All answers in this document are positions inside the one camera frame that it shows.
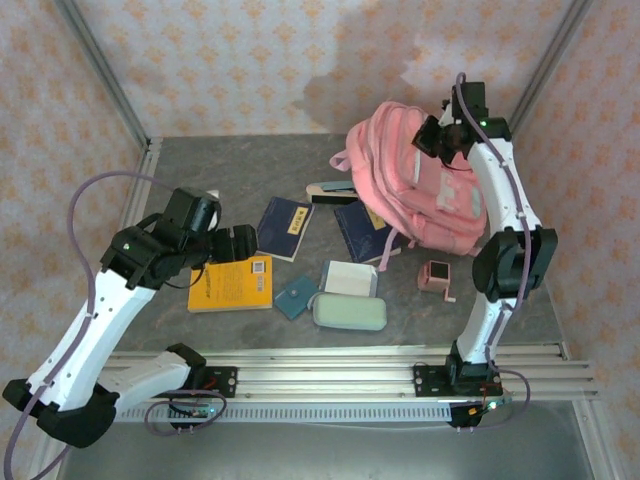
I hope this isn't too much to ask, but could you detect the pink backpack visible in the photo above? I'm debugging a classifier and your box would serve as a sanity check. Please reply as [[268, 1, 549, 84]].
[[329, 101, 489, 274]]

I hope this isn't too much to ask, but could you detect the dark blue notebook yellow label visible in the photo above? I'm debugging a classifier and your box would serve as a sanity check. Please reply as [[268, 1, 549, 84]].
[[255, 196, 316, 264]]

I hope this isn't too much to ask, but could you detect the yellow book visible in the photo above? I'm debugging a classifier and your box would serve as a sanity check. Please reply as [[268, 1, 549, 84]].
[[187, 255, 275, 315]]

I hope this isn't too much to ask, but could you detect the teal snap wallet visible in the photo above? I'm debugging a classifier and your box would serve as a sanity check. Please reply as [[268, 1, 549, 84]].
[[273, 276, 320, 320]]

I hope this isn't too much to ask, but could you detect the black white blue stapler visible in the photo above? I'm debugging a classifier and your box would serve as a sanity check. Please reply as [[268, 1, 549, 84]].
[[305, 180, 359, 205]]

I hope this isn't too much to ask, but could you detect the white tissue pack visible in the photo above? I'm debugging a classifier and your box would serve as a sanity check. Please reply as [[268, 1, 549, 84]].
[[318, 259, 379, 297]]

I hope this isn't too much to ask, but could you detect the dark blue notebook white drawing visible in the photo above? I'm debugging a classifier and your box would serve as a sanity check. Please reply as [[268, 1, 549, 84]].
[[333, 200, 404, 265]]

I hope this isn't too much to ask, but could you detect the mint green pencil case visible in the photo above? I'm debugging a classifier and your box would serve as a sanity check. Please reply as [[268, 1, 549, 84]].
[[310, 292, 388, 332]]

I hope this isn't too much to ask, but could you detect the pink pencil sharpener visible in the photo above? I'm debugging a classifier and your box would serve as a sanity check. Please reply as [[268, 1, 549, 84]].
[[417, 259, 457, 304]]

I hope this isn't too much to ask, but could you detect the green circuit board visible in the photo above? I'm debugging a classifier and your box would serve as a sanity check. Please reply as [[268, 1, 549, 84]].
[[169, 403, 222, 420], [467, 397, 515, 417]]

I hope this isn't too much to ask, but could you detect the grey metal shelf sheet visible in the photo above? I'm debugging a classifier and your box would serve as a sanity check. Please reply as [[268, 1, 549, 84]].
[[52, 402, 609, 480]]

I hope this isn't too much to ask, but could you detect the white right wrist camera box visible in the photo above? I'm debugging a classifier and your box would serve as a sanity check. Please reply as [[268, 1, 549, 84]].
[[439, 98, 462, 126]]

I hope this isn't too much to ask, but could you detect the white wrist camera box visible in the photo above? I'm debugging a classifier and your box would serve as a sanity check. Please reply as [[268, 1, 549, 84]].
[[439, 98, 462, 126], [207, 188, 224, 229]]

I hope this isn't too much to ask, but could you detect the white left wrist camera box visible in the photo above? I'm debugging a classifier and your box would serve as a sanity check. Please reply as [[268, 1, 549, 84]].
[[207, 188, 224, 229]]

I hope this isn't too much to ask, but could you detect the aluminium side rail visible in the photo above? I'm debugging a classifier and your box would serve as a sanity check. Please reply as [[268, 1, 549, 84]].
[[112, 137, 164, 241]]

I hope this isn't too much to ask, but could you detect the aluminium frame post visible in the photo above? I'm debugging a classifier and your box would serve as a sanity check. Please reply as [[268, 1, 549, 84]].
[[499, 0, 594, 146], [52, 0, 151, 151]]

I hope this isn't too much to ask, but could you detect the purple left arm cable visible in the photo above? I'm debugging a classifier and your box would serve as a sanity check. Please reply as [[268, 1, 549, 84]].
[[2, 169, 229, 480]]

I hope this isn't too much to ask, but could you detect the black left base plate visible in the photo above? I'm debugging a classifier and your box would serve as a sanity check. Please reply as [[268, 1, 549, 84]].
[[192, 366, 239, 400]]

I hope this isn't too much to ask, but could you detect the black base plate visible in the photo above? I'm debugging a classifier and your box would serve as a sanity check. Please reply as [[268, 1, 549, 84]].
[[192, 366, 239, 400], [413, 363, 504, 400]]

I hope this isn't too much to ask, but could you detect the aluminium rail beam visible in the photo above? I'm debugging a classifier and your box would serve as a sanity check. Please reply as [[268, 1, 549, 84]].
[[97, 342, 601, 404]]

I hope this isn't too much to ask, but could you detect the white slotted cable duct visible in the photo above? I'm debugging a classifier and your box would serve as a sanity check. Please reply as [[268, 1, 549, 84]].
[[115, 403, 454, 425]]

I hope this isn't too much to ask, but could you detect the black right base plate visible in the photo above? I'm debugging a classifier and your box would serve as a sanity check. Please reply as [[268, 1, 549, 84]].
[[413, 363, 504, 400]]

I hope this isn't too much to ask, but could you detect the black duct bracket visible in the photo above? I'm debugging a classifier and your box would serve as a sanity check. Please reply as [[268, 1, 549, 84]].
[[446, 401, 485, 432]]

